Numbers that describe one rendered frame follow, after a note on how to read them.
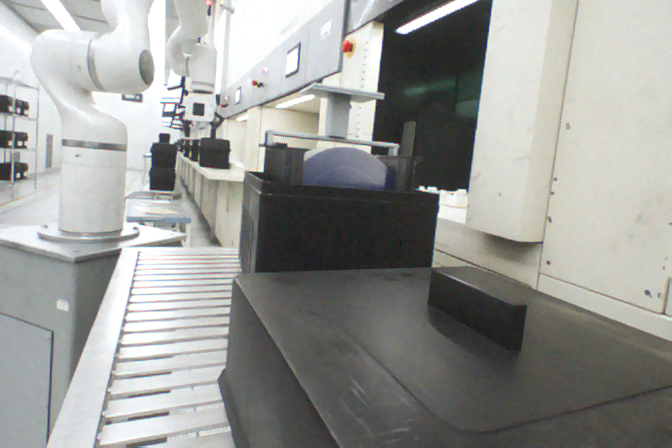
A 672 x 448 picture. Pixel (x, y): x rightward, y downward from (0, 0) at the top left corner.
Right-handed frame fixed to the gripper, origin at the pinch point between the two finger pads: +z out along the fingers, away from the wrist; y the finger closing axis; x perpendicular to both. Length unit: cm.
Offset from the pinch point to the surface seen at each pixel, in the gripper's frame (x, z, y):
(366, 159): -81, 4, 57
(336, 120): -77, -2, 51
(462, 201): -32, 12, 87
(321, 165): -84, 5, 50
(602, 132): -87, -3, 89
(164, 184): 283, 47, -140
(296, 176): -87, 7, 47
